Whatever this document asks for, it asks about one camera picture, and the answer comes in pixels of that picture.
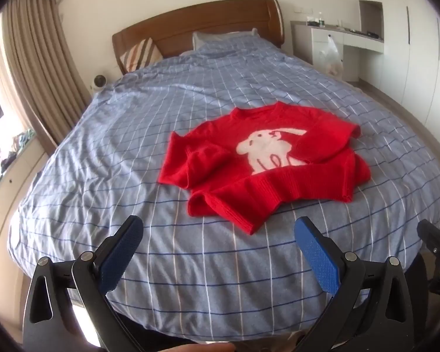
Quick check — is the brown wooden headboard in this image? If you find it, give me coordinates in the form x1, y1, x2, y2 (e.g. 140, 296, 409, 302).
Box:
112, 0, 285, 76

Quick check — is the red sweater with white rabbit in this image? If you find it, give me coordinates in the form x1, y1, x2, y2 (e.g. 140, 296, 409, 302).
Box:
158, 102, 372, 236

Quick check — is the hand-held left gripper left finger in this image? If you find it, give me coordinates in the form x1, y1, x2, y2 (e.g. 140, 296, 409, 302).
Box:
22, 215, 144, 352

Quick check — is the low cabinet under window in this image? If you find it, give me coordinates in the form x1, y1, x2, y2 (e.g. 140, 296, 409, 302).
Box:
0, 139, 56, 301

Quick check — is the small white round fan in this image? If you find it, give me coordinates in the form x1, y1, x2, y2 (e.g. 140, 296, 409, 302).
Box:
90, 75, 109, 92

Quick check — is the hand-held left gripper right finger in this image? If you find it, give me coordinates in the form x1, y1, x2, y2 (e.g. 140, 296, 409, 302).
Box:
294, 216, 419, 352

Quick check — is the clear plastic bag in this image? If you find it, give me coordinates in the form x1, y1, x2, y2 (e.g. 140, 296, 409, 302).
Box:
317, 35, 343, 78

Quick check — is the white built-in desk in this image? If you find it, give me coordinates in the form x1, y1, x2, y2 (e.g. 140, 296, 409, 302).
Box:
290, 20, 385, 83

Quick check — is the striped cushion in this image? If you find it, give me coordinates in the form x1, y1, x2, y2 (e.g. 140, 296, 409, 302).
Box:
120, 37, 164, 74

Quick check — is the white wardrobe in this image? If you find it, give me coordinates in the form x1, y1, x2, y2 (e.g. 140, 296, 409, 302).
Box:
354, 0, 440, 147

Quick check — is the blue checked pillow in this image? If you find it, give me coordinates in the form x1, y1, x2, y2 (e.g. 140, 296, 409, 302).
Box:
192, 27, 261, 51

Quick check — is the beige curtain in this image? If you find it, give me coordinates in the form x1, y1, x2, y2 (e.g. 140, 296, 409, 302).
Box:
2, 0, 93, 156

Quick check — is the clutter on window cabinet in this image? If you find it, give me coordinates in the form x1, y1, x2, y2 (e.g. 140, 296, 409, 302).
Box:
0, 128, 37, 174

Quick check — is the bed with blue checked cover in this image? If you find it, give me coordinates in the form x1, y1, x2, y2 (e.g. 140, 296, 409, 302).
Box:
8, 31, 440, 342

